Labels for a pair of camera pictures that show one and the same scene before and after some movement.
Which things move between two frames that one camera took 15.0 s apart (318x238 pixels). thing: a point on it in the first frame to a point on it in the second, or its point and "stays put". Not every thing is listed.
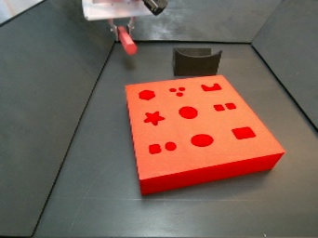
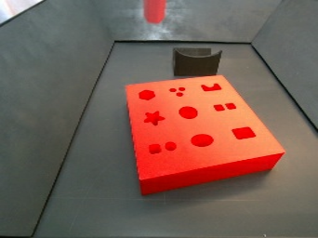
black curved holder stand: x=195 y=61 stays put
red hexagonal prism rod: x=127 y=40 to x=154 y=10
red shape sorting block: x=195 y=134 stays put
